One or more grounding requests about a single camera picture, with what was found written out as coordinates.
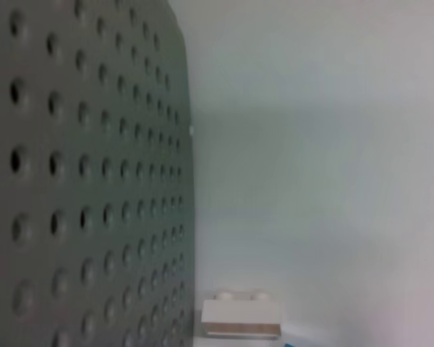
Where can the clear white building brick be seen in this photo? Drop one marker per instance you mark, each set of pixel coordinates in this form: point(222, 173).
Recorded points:
point(240, 312)

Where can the blue building brick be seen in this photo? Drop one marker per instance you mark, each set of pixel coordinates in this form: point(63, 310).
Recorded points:
point(291, 345)

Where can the grey-green perforated storage bin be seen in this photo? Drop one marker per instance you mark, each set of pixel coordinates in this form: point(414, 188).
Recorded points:
point(94, 180)

